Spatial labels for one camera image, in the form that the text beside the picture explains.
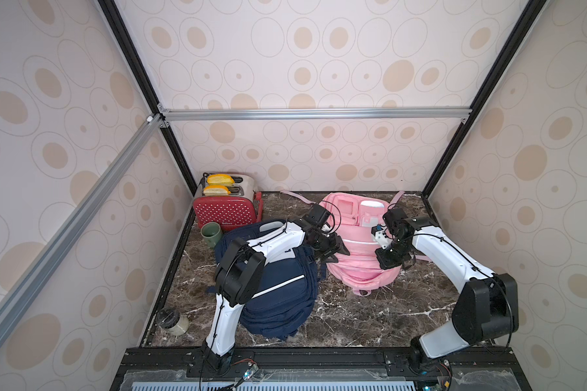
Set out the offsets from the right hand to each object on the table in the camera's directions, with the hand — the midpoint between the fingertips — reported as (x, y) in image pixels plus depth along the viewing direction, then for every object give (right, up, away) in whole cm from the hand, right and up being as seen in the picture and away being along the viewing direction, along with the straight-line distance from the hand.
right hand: (381, 266), depth 85 cm
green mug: (-64, +10, +13) cm, 66 cm away
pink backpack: (-4, +17, +18) cm, 26 cm away
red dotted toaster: (-51, +21, +10) cm, 56 cm away
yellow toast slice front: (-61, +27, +8) cm, 67 cm away
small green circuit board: (-43, -29, -13) cm, 54 cm away
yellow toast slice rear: (-60, +32, +12) cm, 69 cm away
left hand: (-11, +4, -1) cm, 12 cm away
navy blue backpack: (-33, -12, 0) cm, 35 cm away
